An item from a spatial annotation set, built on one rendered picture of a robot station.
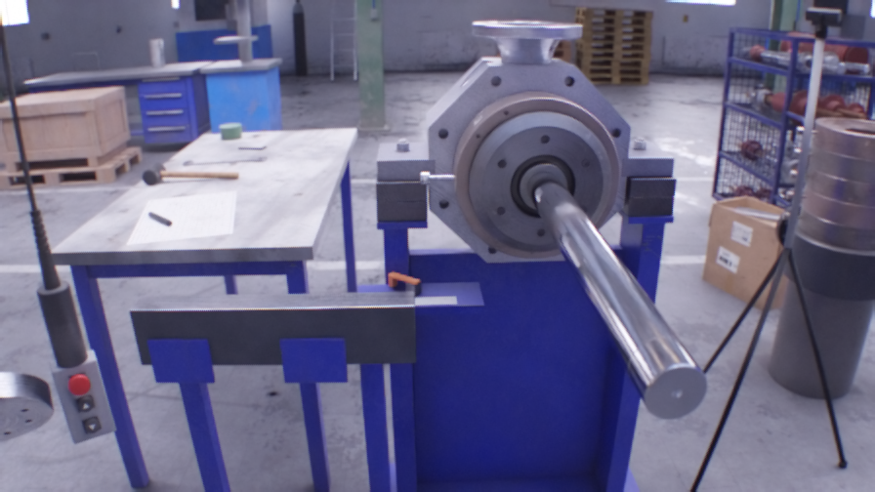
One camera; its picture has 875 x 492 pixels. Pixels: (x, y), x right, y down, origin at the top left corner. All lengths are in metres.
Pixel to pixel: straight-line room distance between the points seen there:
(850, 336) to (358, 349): 1.99
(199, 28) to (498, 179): 11.04
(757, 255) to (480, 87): 2.27
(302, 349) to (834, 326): 2.03
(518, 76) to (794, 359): 1.80
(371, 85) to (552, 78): 5.91
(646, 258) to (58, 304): 1.33
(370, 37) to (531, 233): 6.00
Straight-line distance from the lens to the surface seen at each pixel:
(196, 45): 12.18
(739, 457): 2.47
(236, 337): 1.43
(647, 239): 1.68
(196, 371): 1.49
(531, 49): 1.53
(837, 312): 2.73
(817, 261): 2.63
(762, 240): 3.45
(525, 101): 1.39
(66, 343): 0.96
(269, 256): 1.72
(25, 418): 1.04
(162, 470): 2.41
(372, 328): 1.37
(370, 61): 7.32
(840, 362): 2.85
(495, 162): 1.37
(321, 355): 1.41
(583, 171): 1.41
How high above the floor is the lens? 1.48
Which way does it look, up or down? 22 degrees down
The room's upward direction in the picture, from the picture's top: 1 degrees counter-clockwise
